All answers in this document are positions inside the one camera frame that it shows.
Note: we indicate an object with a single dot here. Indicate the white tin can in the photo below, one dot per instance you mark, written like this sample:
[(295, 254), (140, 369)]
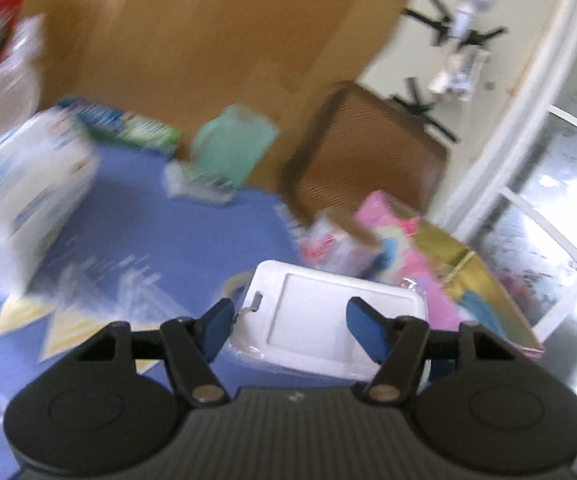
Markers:
[(337, 243)]

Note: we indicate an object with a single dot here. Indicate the white wet wipes pack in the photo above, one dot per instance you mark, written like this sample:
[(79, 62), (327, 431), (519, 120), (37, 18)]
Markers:
[(47, 167)]

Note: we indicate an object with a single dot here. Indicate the small green patterned box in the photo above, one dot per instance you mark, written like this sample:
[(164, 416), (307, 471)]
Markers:
[(185, 180)]

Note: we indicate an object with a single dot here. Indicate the brown woven chair back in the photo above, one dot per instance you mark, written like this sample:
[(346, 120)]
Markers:
[(358, 143)]

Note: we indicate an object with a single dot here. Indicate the blue green toothpaste box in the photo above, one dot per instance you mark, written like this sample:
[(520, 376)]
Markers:
[(113, 125)]

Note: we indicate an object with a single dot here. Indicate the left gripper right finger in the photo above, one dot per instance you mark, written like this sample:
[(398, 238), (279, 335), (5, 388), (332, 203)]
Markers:
[(397, 345)]

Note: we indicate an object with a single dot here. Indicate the white plastic case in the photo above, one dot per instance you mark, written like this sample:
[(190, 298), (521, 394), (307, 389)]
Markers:
[(292, 319)]

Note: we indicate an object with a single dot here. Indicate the pink biscuit tin box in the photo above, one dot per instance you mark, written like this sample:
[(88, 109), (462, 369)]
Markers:
[(445, 272)]

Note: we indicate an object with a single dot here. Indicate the stack of clear plastic cups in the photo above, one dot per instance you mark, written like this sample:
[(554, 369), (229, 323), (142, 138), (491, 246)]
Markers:
[(20, 74)]

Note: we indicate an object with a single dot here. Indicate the white framed frosted window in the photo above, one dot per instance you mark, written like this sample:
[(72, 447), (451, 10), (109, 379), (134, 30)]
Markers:
[(517, 202)]

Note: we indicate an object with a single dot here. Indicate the white power adapter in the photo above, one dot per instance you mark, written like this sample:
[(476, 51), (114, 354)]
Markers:
[(460, 74)]

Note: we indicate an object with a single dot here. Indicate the mint green plastic mug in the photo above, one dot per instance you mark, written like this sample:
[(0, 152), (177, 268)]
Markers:
[(231, 145)]

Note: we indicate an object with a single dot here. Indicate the blue patterned tablecloth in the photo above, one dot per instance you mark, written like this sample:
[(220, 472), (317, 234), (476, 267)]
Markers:
[(130, 252)]

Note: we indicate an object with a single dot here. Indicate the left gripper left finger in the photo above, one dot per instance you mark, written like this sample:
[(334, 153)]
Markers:
[(190, 345)]

